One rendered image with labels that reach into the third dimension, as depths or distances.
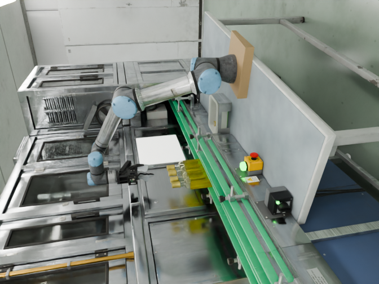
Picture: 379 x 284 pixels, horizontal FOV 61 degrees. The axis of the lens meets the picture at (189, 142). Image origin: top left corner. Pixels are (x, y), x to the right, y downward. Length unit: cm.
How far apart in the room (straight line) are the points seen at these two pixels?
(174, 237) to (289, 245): 64
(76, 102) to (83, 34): 274
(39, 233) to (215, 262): 91
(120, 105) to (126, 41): 383
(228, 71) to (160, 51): 379
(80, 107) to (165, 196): 117
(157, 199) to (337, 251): 98
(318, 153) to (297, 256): 36
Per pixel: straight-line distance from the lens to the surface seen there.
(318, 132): 116
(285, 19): 263
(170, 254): 162
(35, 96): 274
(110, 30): 532
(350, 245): 138
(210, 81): 154
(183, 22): 541
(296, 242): 129
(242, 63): 163
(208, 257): 161
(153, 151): 233
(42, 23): 588
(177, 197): 188
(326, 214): 148
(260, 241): 129
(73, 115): 275
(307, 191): 128
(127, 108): 156
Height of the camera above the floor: 138
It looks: 11 degrees down
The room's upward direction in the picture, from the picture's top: 96 degrees counter-clockwise
